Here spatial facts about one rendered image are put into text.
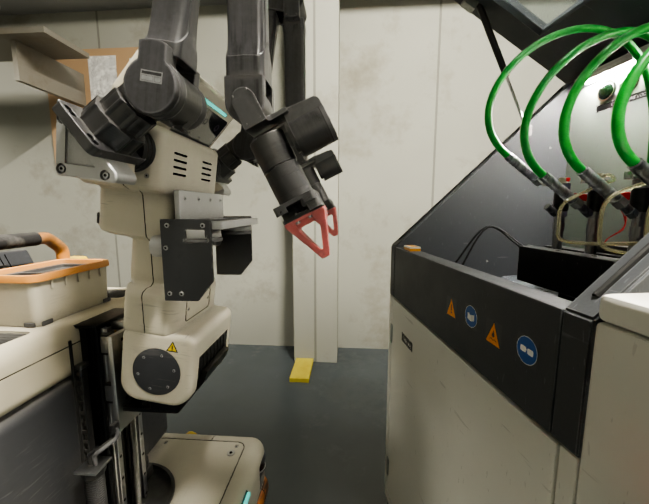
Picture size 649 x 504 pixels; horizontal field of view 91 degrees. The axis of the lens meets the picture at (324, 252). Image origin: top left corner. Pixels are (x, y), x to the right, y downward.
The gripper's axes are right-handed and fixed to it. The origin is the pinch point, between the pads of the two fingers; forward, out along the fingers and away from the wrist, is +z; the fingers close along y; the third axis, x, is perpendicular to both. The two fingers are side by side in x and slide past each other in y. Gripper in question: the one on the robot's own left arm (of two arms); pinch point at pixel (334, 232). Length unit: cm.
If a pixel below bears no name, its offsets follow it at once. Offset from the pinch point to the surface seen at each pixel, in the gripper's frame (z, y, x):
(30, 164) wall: -145, 144, 196
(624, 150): 5, -47, -42
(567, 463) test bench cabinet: 33, -58, -16
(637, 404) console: 23, -64, -22
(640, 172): 9, -47, -43
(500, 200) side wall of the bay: 15, 11, -50
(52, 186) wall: -123, 144, 189
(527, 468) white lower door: 37, -53, -12
